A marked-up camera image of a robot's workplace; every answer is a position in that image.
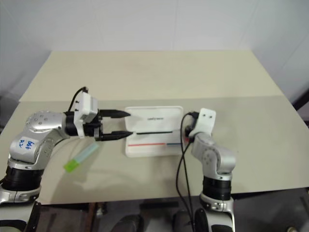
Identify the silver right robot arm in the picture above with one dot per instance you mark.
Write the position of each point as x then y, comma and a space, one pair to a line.
214, 154

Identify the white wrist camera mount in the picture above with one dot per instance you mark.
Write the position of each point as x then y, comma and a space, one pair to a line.
84, 106
205, 120

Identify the black metal frame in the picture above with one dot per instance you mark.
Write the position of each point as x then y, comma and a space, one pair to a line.
301, 101

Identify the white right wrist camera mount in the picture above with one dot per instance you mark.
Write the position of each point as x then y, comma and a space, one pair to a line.
205, 120

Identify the white open pencil case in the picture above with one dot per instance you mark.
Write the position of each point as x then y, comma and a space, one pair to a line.
154, 123

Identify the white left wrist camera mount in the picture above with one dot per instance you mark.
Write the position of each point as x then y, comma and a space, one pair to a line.
84, 106

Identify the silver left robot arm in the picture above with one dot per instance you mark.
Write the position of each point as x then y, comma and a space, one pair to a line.
36, 135

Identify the translucent pen with green cap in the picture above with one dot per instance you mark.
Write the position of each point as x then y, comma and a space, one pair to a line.
82, 155

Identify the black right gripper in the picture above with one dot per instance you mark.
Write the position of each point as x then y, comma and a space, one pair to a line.
188, 133

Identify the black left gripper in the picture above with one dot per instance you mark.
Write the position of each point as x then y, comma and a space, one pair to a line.
93, 126

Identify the black marker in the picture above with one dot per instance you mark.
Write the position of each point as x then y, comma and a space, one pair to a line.
154, 132

